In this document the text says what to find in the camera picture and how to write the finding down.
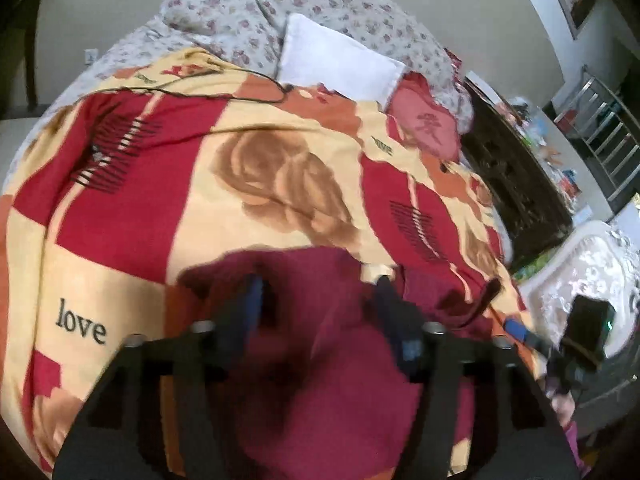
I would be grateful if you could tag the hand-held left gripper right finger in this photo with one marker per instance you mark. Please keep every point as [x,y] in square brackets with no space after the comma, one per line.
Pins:
[407,347]

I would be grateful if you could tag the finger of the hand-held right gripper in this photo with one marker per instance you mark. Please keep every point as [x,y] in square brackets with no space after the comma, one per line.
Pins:
[487,297]
[515,329]

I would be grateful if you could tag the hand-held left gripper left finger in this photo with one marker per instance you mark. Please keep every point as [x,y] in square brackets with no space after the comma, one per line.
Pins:
[252,310]

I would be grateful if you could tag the maroon knit garment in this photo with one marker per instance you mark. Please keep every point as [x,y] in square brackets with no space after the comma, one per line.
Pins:
[325,360]

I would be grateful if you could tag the person's right forearm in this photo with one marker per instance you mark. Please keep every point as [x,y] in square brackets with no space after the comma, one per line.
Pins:
[572,440]

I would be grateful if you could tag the white ornate bedside cabinet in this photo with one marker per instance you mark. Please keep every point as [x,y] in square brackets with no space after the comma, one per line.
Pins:
[590,265]

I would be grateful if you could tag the dark wooden headboard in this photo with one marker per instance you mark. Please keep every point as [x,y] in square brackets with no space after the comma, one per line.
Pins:
[515,185]

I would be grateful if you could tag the rose printed blanket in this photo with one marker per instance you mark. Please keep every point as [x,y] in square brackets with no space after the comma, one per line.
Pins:
[200,185]

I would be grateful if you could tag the red pillow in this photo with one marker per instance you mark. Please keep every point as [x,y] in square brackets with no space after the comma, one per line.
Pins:
[425,120]

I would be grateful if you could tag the metal rack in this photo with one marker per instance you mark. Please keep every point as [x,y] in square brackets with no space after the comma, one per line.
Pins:
[590,82]

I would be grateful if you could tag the white pillow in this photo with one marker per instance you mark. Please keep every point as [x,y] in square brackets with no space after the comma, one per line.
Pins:
[335,65]

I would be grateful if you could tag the floral quilt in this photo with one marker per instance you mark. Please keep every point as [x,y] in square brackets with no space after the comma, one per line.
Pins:
[240,5]

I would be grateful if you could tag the dark wooden table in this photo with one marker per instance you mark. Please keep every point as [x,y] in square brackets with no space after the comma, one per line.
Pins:
[25,35]

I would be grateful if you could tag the white wall outlet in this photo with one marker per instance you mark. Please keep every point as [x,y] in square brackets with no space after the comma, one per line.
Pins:
[91,55]

